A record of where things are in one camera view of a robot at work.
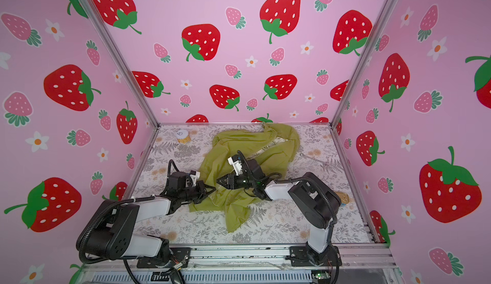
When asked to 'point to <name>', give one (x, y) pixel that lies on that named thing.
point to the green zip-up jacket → (272, 146)
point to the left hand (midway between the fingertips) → (216, 188)
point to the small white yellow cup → (182, 136)
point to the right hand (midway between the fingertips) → (218, 181)
